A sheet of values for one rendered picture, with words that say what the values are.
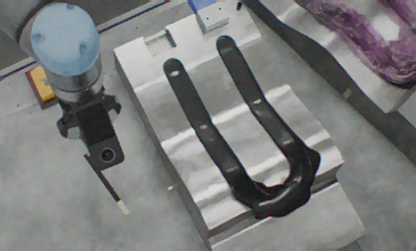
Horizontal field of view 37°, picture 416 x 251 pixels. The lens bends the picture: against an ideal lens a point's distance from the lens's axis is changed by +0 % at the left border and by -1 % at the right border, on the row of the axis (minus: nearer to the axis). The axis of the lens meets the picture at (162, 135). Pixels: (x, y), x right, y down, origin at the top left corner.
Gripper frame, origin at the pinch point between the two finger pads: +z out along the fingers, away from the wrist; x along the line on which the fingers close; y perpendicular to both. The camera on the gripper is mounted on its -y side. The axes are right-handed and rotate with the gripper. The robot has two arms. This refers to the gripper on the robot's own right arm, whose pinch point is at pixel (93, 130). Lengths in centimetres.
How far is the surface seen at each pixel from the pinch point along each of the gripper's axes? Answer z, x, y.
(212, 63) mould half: 6.2, -25.3, 4.0
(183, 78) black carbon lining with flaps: 6.6, -19.3, 3.8
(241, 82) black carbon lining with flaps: 6.9, -28.6, -1.3
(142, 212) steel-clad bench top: 14.8, -2.4, -14.0
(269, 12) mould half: 10.2, -41.5, 9.9
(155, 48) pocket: 8.6, -17.7, 12.1
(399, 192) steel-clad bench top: 15, -48, -32
